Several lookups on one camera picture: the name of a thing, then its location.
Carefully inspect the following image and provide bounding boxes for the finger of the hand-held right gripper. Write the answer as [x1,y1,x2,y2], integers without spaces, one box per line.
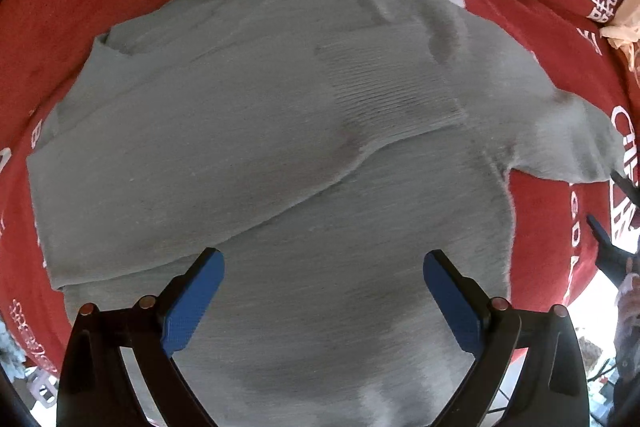
[586,214,635,284]
[611,171,640,210]

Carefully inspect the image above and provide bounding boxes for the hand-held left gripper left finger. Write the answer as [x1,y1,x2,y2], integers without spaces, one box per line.
[57,248,226,427]

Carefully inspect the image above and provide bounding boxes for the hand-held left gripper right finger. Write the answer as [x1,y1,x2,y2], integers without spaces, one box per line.
[423,249,592,427]

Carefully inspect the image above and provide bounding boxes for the grey knit sweater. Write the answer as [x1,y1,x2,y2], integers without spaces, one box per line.
[27,0,626,427]

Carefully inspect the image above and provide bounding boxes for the beige crumpled plastic bag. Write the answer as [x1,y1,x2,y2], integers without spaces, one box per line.
[599,0,640,88]

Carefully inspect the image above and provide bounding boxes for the white plastic stool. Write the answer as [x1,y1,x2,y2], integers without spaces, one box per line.
[27,368,62,409]

